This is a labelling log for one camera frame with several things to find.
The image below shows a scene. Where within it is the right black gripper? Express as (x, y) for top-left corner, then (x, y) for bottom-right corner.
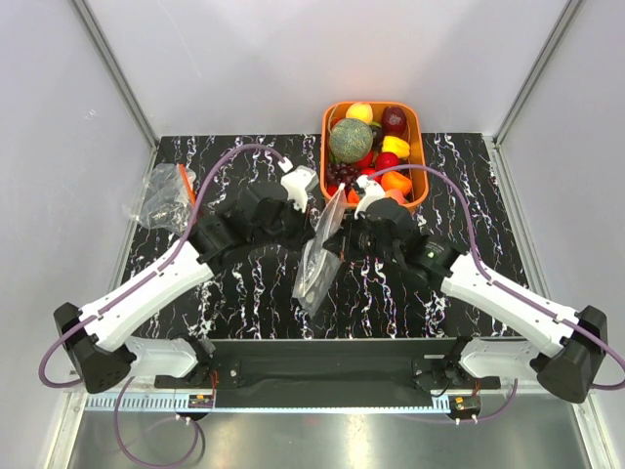
(323, 209), (400, 265)

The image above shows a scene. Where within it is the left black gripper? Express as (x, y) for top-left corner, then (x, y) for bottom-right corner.
(252, 193), (316, 253)

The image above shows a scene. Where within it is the polka dot zip bag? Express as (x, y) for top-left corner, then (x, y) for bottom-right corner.
(292, 184), (347, 318)

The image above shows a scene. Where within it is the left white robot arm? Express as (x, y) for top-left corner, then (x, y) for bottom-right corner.
(54, 179), (314, 394)

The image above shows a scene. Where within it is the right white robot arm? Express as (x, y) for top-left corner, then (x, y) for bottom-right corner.
(323, 198), (607, 404)

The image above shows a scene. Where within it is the crumpled orange zip bag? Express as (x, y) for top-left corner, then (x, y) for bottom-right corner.
(124, 163), (197, 235)

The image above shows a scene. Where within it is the orange tangerine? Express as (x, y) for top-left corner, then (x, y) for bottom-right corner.
(347, 189), (360, 204)

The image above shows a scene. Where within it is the purple grape bunch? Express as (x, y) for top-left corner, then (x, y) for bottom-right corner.
(325, 162), (361, 189)

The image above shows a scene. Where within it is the pink orange peach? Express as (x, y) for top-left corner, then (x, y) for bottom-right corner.
(385, 190), (407, 205)

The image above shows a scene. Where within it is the orange bell pepper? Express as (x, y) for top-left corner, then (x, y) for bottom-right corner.
(380, 171), (412, 195)

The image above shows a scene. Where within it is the orange plastic basket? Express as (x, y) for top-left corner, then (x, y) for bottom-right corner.
(319, 102), (429, 212)

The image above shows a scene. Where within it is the red pomegranate fruit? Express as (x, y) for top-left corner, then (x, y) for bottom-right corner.
(375, 151), (400, 172)

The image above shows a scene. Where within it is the green netted melon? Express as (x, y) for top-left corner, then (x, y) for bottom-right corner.
(328, 118), (373, 163)

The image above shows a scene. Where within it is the yellow bell pepper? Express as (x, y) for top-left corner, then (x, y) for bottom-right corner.
(382, 136), (410, 159)

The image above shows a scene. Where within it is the dark purple plum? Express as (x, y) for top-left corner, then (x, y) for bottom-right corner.
(369, 122), (385, 147)

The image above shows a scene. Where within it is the yellow red peach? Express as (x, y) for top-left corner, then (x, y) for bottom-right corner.
(345, 102), (374, 125)

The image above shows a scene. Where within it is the dark red apple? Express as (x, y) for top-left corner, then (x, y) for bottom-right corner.
(381, 106), (407, 137)

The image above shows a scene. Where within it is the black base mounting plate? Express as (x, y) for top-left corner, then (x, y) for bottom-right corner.
(154, 338), (501, 412)

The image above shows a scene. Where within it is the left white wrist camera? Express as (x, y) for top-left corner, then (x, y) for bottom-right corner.
(280, 166), (319, 213)

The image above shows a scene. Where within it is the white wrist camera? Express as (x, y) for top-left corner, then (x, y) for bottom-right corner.
(354, 175), (386, 219)
(280, 166), (319, 213)

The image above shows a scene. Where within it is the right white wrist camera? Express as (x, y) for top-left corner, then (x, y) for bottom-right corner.
(354, 175), (386, 219)

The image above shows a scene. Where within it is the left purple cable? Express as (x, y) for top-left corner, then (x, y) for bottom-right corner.
(37, 144), (294, 388)

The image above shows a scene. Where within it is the purple cable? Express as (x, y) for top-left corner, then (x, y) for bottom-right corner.
(363, 163), (625, 390)
(37, 144), (294, 388)

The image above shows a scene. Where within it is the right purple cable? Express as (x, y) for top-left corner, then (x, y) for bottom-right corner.
(363, 163), (625, 390)

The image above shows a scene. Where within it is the white slotted cable duct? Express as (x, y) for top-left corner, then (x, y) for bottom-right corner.
(85, 393), (215, 412)

